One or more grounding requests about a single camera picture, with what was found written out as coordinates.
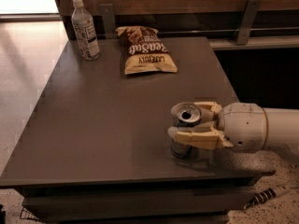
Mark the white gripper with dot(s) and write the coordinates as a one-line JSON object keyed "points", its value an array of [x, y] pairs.
{"points": [[244, 125]]}

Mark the silver blue redbull can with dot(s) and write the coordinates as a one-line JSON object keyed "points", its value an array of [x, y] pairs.
{"points": [[185, 115]]}

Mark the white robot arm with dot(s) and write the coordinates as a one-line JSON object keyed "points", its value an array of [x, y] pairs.
{"points": [[282, 132]]}

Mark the brown chip bag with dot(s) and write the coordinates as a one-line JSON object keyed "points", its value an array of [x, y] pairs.
{"points": [[144, 51]]}

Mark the grey drawer cabinet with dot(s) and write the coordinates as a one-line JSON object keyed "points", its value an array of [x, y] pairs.
{"points": [[96, 147]]}

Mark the clear plastic water bottle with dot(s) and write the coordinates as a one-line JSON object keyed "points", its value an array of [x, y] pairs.
{"points": [[83, 25]]}

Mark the right metal bracket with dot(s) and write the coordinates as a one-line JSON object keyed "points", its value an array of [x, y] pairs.
{"points": [[248, 18]]}

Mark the metal bracket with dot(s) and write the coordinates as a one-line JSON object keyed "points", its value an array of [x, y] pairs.
{"points": [[108, 18], [248, 18]]}

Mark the left metal bracket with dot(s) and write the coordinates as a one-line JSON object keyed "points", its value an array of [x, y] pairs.
{"points": [[108, 18]]}

